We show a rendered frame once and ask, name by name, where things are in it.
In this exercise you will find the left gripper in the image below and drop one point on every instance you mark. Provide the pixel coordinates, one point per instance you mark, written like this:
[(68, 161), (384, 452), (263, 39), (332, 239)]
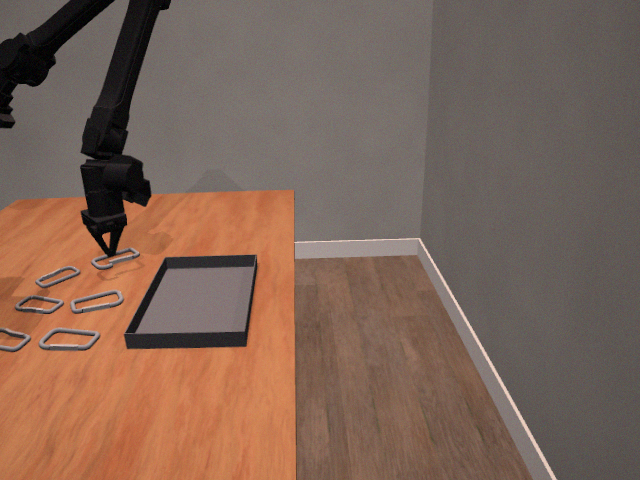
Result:
[(98, 214)]

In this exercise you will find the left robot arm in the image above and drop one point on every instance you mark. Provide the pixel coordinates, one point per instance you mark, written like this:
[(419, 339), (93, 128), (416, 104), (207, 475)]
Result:
[(122, 174)]

